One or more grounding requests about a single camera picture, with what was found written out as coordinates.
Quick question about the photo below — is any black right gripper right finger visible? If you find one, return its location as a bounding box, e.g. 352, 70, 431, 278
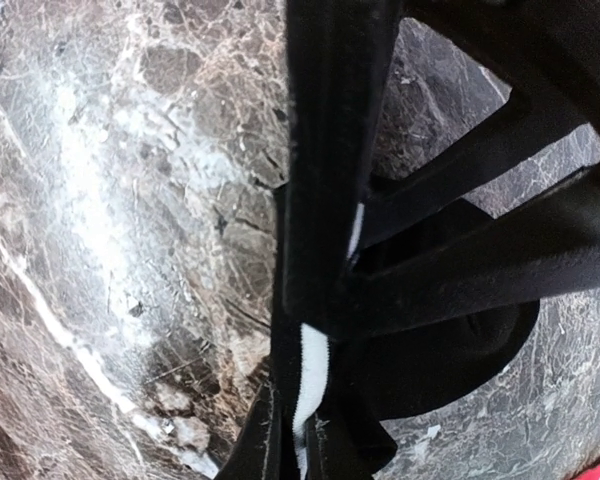
306, 412, 397, 480

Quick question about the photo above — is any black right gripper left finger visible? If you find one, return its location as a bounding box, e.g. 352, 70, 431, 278
215, 381, 282, 480

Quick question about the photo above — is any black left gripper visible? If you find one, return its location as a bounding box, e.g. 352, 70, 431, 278
359, 1, 600, 249

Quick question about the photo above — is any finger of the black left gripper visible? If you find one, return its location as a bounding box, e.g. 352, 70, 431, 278
329, 169, 600, 340

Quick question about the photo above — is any black striped ankle sock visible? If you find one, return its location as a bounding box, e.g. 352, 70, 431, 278
271, 1, 539, 479

